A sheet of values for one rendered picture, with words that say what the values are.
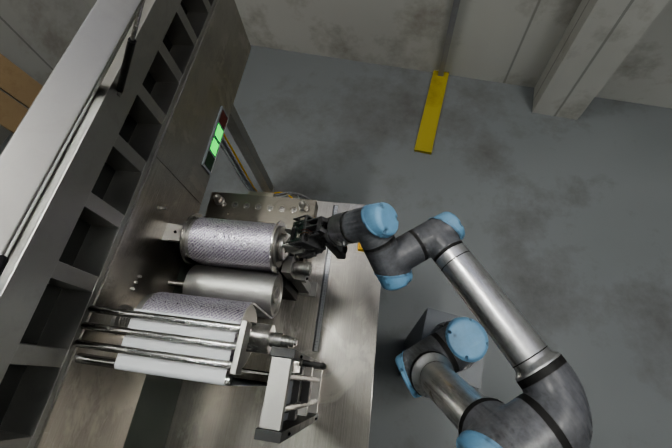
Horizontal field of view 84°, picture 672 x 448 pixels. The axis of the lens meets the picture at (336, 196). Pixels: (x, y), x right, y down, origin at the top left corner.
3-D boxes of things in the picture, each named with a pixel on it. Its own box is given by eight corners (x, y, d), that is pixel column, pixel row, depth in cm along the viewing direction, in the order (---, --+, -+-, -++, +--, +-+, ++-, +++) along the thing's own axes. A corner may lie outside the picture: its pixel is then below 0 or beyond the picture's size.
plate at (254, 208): (311, 247, 134) (309, 241, 129) (206, 237, 139) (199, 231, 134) (318, 207, 141) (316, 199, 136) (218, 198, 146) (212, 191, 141)
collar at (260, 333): (271, 355, 87) (265, 353, 82) (247, 352, 88) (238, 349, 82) (277, 326, 90) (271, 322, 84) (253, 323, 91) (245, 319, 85)
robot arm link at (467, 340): (488, 351, 111) (502, 346, 99) (450, 375, 109) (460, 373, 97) (462, 314, 117) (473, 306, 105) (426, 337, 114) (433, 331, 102)
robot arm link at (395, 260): (433, 272, 81) (412, 228, 80) (389, 298, 79) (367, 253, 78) (418, 263, 89) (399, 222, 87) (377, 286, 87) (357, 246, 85)
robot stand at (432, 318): (442, 348, 204) (488, 323, 124) (436, 388, 195) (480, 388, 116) (406, 337, 208) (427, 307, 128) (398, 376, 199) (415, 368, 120)
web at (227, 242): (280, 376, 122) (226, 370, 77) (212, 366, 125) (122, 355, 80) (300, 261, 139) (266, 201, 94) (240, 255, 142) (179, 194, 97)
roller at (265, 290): (277, 320, 109) (267, 312, 99) (195, 309, 113) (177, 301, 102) (285, 279, 114) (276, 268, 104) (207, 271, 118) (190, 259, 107)
